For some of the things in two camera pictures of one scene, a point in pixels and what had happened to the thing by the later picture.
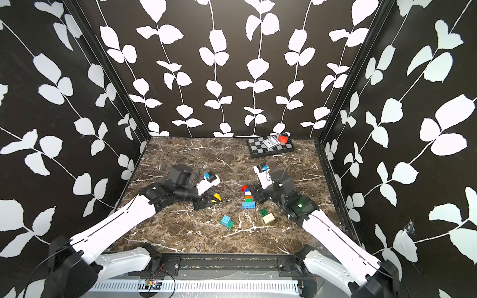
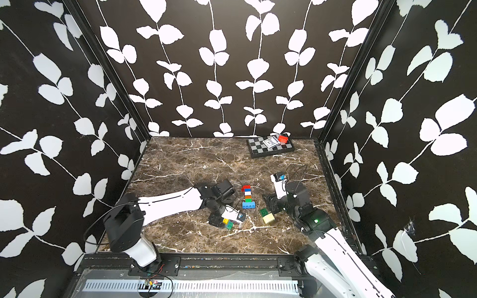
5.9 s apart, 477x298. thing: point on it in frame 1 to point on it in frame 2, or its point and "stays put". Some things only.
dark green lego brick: x=264 y=212 stays put
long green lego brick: x=227 y=221 stays put
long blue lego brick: x=248 y=205 stays put
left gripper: x=202 y=200 to x=217 y=221
